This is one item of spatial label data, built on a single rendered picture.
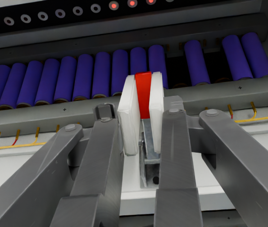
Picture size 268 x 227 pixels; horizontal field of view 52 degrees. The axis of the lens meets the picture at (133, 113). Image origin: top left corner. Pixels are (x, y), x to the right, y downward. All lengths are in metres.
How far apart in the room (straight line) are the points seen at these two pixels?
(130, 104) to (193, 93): 0.11
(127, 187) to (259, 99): 0.14
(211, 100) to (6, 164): 0.20
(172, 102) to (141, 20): 0.17
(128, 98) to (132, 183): 0.10
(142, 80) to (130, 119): 0.06
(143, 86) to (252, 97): 0.11
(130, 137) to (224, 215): 0.27
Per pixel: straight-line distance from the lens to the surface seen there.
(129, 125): 0.15
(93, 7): 0.33
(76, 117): 0.27
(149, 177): 0.24
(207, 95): 0.26
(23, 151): 0.29
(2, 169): 0.30
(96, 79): 0.29
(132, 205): 0.25
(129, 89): 0.18
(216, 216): 0.40
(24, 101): 0.31
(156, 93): 0.16
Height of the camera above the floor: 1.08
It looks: 35 degrees down
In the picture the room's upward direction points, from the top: 11 degrees counter-clockwise
